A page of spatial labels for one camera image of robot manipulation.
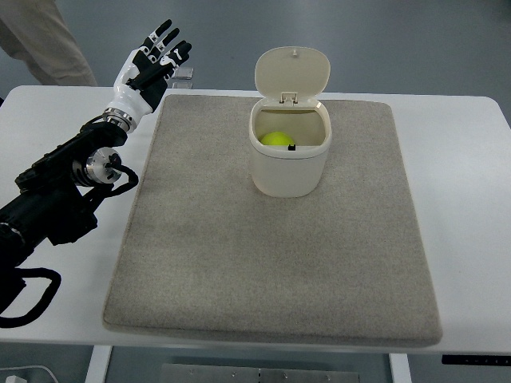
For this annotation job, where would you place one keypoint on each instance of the black white robot left hand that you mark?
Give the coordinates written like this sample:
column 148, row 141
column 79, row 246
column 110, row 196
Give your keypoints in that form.
column 143, row 78

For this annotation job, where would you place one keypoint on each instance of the yellow tennis ball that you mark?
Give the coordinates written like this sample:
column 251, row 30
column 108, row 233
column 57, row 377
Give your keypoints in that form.
column 277, row 139

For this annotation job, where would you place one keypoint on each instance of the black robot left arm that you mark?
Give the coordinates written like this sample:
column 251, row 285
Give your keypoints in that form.
column 58, row 197

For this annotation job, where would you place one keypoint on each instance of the small clear floor plate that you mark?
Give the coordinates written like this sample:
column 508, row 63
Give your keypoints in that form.
column 183, row 73

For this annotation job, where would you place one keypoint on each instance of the person in beige trousers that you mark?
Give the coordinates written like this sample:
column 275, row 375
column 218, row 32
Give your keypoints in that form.
column 35, row 32

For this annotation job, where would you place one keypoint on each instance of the beige bin with open lid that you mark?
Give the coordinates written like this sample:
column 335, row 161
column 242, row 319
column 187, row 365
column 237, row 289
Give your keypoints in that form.
column 289, row 129

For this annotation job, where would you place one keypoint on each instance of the grey felt mat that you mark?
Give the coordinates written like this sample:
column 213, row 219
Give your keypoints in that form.
column 207, row 255

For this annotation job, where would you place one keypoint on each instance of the white table leg left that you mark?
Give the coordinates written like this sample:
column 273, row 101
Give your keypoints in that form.
column 99, row 364

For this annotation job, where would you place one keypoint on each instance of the white table leg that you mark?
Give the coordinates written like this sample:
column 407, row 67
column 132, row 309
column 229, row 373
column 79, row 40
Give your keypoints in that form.
column 400, row 368
column 99, row 364

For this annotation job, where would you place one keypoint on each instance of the white device on floor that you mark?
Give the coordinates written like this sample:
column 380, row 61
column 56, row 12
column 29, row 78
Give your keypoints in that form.
column 25, row 372

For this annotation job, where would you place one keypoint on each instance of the white table leg right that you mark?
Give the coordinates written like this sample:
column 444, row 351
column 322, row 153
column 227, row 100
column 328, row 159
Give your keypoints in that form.
column 400, row 368

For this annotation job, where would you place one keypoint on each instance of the black table control panel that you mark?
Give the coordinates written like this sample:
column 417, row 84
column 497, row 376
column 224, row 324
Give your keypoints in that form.
column 480, row 360

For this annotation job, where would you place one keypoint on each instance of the metal base plate under table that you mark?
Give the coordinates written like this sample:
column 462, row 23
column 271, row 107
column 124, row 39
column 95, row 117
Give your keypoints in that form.
column 214, row 373

